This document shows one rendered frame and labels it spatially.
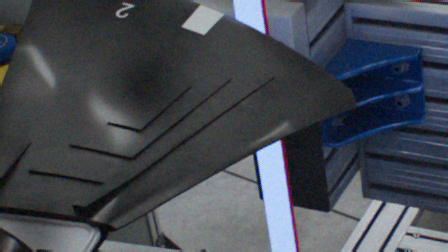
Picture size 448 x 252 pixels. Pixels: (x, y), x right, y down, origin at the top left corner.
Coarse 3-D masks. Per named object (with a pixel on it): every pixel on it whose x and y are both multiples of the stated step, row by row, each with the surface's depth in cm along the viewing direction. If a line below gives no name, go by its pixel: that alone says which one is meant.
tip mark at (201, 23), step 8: (200, 8) 80; (208, 8) 80; (192, 16) 79; (200, 16) 79; (208, 16) 80; (216, 16) 80; (184, 24) 78; (192, 24) 78; (200, 24) 79; (208, 24) 79; (200, 32) 78
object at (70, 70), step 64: (64, 0) 79; (64, 64) 74; (128, 64) 74; (192, 64) 74; (256, 64) 76; (0, 128) 69; (64, 128) 69; (128, 128) 68; (192, 128) 69; (256, 128) 71; (0, 192) 65; (64, 192) 64; (128, 192) 64
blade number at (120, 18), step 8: (120, 0) 79; (128, 0) 79; (112, 8) 79; (120, 8) 79; (128, 8) 79; (136, 8) 79; (112, 16) 78; (120, 16) 78; (128, 16) 78; (136, 16) 78; (128, 24) 77
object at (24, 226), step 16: (0, 224) 63; (16, 224) 63; (32, 224) 63; (48, 224) 63; (64, 224) 62; (80, 224) 62; (32, 240) 62; (48, 240) 61; (64, 240) 61; (80, 240) 61; (96, 240) 61
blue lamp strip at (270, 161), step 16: (240, 0) 90; (256, 0) 89; (240, 16) 91; (256, 16) 90; (272, 144) 96; (272, 160) 97; (272, 176) 98; (272, 192) 99; (272, 208) 100; (288, 208) 100; (272, 224) 101; (288, 224) 100; (272, 240) 102; (288, 240) 101
